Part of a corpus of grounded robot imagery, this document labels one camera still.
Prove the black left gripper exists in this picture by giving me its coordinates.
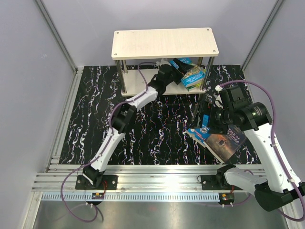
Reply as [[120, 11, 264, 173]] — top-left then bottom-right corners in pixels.
[[164, 59, 193, 87]]

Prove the white wooden two-tier shelf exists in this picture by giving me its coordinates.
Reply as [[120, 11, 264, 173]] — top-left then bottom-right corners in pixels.
[[112, 28, 219, 96]]

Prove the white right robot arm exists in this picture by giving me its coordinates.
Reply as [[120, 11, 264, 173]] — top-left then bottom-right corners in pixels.
[[196, 85, 305, 212]]

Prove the dark Tale of Two Cities book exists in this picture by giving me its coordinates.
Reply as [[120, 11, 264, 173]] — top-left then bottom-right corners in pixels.
[[204, 125, 247, 163]]

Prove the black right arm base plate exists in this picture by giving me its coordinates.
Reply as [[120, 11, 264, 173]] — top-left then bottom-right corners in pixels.
[[197, 175, 241, 191]]

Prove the aluminium front rail frame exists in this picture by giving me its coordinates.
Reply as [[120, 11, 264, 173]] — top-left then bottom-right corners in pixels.
[[25, 67, 302, 229]]

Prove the dark green Treehouse book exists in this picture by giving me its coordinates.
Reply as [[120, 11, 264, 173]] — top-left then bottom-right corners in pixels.
[[186, 85, 197, 91]]

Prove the blue thin children's book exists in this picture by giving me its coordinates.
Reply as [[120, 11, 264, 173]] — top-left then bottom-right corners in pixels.
[[186, 114, 211, 147]]

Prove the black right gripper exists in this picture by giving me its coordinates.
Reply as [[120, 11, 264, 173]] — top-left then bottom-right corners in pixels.
[[190, 100, 234, 135]]

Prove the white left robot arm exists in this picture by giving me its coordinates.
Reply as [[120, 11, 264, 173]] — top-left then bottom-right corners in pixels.
[[82, 58, 193, 189]]

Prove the white slotted cable duct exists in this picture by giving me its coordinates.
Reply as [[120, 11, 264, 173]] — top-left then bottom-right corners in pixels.
[[42, 192, 220, 202]]

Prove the blue 26-Storey Treehouse book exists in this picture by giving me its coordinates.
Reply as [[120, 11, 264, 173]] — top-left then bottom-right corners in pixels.
[[169, 58, 205, 88]]

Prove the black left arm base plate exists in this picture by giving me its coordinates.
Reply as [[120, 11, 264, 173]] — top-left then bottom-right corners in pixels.
[[75, 175, 119, 190]]

